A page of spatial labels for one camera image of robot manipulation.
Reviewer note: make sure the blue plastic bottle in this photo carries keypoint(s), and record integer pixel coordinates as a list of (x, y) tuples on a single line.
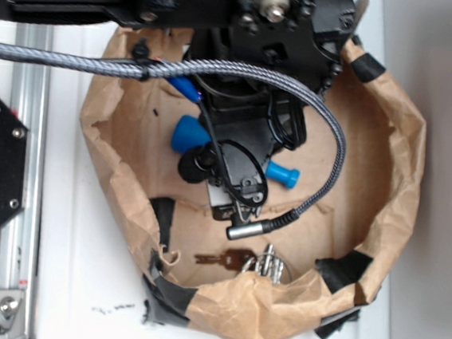
[(189, 133)]

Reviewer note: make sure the silver corner bracket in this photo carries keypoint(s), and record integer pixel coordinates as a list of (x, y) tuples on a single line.
[(12, 314)]

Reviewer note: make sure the brown key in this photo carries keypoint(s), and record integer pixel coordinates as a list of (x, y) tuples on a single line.
[(231, 259)]

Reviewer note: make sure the aluminium profile rail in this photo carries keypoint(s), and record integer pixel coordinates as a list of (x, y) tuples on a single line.
[(19, 239)]

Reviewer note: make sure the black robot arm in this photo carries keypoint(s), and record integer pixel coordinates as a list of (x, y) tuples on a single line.
[(292, 44)]

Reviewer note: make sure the silver key bunch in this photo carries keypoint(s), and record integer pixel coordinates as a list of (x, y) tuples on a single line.
[(270, 265)]

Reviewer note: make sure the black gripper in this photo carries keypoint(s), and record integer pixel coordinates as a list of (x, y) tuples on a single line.
[(247, 125)]

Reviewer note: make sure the brown paper bag bin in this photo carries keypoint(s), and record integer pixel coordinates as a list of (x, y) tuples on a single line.
[(339, 251)]

